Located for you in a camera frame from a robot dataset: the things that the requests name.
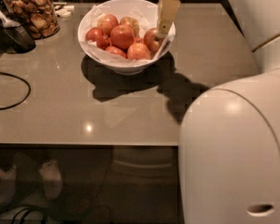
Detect white items on table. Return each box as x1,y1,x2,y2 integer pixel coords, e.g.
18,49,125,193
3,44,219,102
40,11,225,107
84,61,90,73
54,5,75,18

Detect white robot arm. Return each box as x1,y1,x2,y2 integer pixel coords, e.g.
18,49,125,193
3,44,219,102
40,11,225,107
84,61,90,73
178,0,280,224

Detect white ceramic bowl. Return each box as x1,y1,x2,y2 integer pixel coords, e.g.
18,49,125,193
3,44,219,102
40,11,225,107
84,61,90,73
77,0,176,77

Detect left white shoe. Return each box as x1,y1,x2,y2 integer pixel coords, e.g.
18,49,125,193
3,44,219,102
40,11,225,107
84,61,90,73
0,165,17,207

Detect black cable on table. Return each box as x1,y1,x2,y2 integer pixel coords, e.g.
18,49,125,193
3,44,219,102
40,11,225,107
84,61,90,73
0,71,33,111

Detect large red apple centre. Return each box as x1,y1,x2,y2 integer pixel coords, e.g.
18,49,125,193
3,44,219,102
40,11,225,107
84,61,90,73
110,24,134,49

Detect black round appliance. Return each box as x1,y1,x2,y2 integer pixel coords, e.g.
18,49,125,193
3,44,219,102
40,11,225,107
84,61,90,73
3,26,35,53

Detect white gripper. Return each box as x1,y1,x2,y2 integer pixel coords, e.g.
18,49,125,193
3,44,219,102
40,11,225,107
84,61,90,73
157,0,180,38

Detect small red apple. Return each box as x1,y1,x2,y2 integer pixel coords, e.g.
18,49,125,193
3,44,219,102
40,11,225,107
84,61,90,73
96,36,110,50
134,37,143,43

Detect right white shoe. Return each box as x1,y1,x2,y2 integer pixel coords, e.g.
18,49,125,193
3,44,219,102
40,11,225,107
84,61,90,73
39,160,63,201

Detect small red apple left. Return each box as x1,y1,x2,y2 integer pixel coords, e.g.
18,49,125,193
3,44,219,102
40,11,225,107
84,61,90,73
96,36,110,50

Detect white shoe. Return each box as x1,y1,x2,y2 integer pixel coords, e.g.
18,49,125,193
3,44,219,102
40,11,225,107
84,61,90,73
39,160,63,201
0,165,17,207

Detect small red apple behind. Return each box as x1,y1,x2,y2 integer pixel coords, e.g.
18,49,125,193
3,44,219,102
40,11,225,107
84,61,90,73
134,37,143,43

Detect glass jar of dried chips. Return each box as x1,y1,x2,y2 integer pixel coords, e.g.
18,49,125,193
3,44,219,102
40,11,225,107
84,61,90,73
4,0,60,39

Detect white spoon handle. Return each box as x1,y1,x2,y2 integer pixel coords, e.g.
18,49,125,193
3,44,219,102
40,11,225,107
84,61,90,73
0,10,20,28

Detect yellowish apple at back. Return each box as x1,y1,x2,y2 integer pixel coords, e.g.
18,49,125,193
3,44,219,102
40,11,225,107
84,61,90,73
119,16,140,36

